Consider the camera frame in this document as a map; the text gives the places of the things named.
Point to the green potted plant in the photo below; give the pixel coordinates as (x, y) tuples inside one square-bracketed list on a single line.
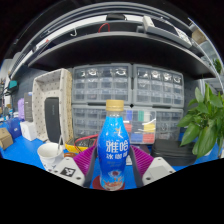
[(203, 126)]

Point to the white dotted fabric tray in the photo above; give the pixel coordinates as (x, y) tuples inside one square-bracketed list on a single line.
[(40, 96)]

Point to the clear box of coloured parts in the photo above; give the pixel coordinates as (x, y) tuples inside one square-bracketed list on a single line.
[(141, 128)]

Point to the white box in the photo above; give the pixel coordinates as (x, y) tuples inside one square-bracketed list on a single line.
[(28, 130)]

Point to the white metal rack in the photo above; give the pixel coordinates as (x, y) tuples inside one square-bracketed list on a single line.
[(215, 60)]

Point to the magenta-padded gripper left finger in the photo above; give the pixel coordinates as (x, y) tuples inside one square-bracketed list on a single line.
[(68, 171)]

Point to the plain black box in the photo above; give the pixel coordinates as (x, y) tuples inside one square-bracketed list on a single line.
[(173, 151)]

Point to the dark blue box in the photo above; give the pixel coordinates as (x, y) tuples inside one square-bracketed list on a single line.
[(14, 127)]

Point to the brown cardboard box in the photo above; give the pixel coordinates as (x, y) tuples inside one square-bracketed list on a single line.
[(5, 138)]

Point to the dark grey box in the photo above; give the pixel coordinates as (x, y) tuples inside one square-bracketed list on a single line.
[(28, 106)]

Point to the flat black device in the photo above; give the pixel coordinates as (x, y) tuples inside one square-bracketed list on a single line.
[(52, 120)]

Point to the blue drink bottle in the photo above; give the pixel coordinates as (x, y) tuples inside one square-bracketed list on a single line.
[(114, 150)]

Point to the purple bag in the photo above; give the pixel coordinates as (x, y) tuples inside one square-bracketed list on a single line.
[(21, 108)]

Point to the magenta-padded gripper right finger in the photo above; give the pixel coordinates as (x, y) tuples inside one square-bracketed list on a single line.
[(160, 170)]

